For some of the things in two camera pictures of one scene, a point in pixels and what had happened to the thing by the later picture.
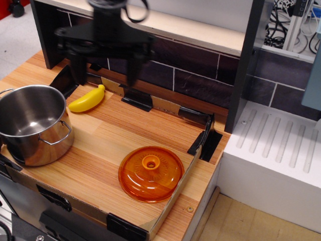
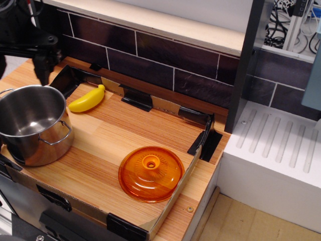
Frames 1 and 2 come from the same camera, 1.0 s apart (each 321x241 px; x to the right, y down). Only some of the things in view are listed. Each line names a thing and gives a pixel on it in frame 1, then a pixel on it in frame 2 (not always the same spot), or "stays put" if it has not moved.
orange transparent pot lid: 149,174 stays put
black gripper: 107,34 to 23,39
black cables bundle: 276,32 stays put
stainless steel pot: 35,128 stays put
